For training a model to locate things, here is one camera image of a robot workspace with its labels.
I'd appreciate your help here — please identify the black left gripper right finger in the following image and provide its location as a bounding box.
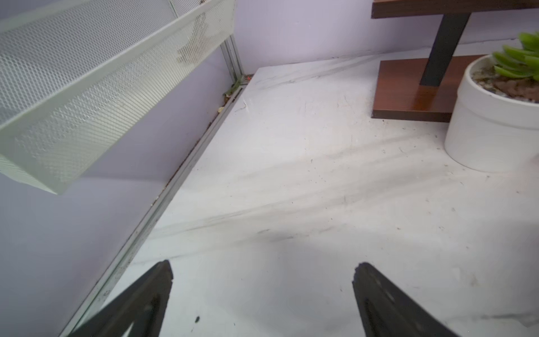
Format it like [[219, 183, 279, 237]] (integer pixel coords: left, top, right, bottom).
[[352, 263, 458, 337]]

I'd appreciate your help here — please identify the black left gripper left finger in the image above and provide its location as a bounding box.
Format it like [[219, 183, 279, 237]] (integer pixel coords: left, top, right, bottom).
[[71, 260, 173, 337]]

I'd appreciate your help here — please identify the potted green succulent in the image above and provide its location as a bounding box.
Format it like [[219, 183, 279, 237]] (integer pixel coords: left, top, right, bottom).
[[444, 32, 538, 172]]

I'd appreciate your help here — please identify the brown wooden tiered stand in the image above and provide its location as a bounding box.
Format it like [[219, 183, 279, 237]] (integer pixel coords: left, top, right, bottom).
[[371, 0, 538, 122]]

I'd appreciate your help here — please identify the white mesh lower shelf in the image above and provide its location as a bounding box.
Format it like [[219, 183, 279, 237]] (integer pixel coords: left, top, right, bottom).
[[1, 1, 237, 195]]

